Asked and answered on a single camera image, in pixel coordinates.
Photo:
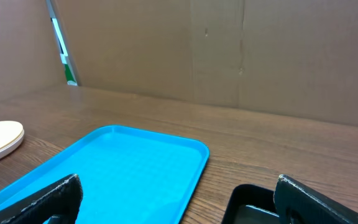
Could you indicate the teal plastic tray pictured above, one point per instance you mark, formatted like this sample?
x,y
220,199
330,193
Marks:
x,y
128,175

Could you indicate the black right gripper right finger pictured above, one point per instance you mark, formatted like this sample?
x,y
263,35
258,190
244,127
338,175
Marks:
x,y
298,203

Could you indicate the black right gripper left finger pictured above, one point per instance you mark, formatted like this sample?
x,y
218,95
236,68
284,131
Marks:
x,y
58,202

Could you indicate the black water tray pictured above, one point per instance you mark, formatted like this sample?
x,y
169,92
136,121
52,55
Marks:
x,y
251,204

